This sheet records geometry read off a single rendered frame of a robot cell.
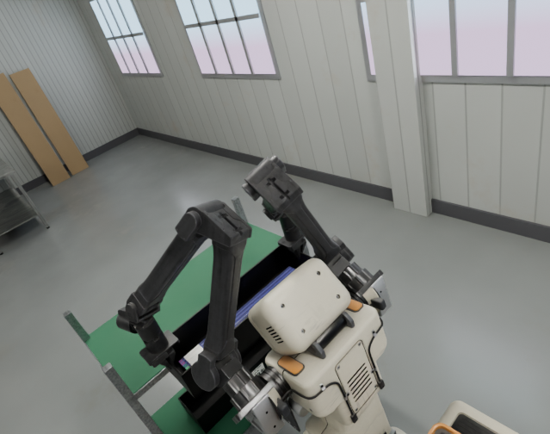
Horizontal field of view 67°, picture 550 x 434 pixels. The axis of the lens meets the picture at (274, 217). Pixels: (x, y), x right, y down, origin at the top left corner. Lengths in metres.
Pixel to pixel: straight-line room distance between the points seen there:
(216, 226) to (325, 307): 0.33
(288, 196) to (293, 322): 0.28
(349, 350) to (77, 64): 6.91
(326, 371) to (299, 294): 0.18
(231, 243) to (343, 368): 0.41
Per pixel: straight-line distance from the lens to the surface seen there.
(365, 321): 1.07
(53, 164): 7.16
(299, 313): 0.97
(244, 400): 1.04
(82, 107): 7.55
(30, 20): 7.43
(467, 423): 1.41
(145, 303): 1.15
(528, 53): 2.72
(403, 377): 2.47
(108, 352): 1.79
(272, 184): 0.96
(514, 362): 2.55
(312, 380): 0.99
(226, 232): 0.86
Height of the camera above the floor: 2.03
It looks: 32 degrees down
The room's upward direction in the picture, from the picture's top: 18 degrees counter-clockwise
